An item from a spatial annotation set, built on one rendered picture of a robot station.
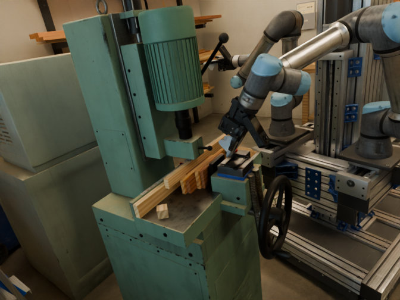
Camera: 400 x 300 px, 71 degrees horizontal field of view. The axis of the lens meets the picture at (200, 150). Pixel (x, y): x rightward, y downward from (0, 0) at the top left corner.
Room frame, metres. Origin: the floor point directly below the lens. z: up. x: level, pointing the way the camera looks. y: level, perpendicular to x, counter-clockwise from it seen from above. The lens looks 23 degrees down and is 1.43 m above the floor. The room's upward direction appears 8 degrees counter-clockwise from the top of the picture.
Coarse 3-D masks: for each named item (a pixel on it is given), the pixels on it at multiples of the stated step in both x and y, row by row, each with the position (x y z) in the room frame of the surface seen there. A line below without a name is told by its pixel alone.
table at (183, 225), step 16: (256, 160) 1.09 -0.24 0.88; (176, 192) 0.89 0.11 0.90; (192, 192) 0.87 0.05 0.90; (208, 192) 0.86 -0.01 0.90; (176, 208) 0.79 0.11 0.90; (192, 208) 0.77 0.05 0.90; (208, 208) 0.77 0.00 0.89; (224, 208) 0.82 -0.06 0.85; (240, 208) 0.78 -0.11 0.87; (144, 224) 0.75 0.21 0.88; (160, 224) 0.72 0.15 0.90; (176, 224) 0.70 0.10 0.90; (192, 224) 0.70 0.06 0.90; (176, 240) 0.68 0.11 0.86; (192, 240) 0.69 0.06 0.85
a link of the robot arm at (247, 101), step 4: (244, 92) 0.82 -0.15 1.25; (240, 96) 0.83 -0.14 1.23; (244, 96) 0.81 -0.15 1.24; (248, 96) 0.80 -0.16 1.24; (240, 100) 0.82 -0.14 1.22; (244, 100) 0.81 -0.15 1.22; (248, 100) 0.80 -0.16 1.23; (252, 100) 0.80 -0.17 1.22; (256, 100) 0.80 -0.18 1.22; (260, 100) 0.80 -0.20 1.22; (264, 100) 0.81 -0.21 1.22; (240, 104) 0.83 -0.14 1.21; (244, 104) 0.81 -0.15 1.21; (248, 104) 0.80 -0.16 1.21; (252, 104) 0.80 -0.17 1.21; (256, 104) 0.80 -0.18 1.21; (260, 104) 0.81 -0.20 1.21; (248, 108) 0.81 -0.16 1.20; (252, 108) 0.81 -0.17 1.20; (256, 108) 0.81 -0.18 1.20
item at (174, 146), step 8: (168, 136) 1.03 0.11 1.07; (176, 136) 1.02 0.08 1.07; (192, 136) 0.99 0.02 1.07; (200, 136) 0.98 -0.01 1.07; (168, 144) 1.00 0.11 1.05; (176, 144) 0.97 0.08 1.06; (184, 144) 0.95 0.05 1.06; (192, 144) 0.93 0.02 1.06; (200, 144) 0.97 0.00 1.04; (168, 152) 1.00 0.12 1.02; (176, 152) 0.98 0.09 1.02; (184, 152) 0.96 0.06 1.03; (192, 152) 0.93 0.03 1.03; (200, 152) 0.96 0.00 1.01
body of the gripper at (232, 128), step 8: (232, 104) 0.87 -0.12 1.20; (232, 112) 0.86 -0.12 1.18; (240, 112) 0.85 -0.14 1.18; (248, 112) 0.81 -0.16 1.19; (256, 112) 0.82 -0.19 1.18; (224, 120) 0.86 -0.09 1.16; (232, 120) 0.85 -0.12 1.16; (240, 120) 0.85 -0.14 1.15; (224, 128) 0.86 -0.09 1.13; (232, 128) 0.84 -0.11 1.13; (240, 128) 0.83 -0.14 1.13; (232, 136) 0.85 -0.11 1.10; (240, 136) 0.83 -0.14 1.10
